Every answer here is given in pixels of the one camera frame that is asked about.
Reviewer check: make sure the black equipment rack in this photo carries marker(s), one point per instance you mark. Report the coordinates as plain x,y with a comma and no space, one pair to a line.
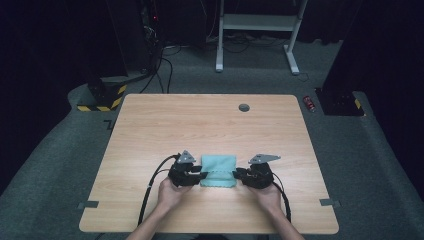
151,33

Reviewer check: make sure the black base with yellow mark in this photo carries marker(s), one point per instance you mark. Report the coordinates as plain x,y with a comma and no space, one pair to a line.
340,101

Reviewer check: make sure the white metal stand frame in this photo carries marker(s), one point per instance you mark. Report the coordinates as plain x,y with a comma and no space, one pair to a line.
256,21

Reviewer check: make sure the person's left hand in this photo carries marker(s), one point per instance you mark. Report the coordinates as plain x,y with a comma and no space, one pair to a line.
171,195

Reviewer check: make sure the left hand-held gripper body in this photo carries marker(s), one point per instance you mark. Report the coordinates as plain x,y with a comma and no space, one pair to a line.
181,175

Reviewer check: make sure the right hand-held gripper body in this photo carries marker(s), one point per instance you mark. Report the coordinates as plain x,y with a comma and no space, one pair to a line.
261,176

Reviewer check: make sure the grey round table grommet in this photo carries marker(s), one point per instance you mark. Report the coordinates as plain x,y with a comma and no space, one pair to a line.
244,107

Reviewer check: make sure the black yellow striped base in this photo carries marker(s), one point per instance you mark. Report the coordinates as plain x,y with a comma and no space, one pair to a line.
105,95

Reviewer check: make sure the red can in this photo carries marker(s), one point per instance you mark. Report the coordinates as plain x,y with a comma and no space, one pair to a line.
309,103

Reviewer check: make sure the teal cleaning cloth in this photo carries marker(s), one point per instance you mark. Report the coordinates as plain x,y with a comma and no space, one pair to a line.
218,166

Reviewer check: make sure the person's right hand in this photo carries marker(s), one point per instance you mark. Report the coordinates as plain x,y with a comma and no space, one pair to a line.
268,198

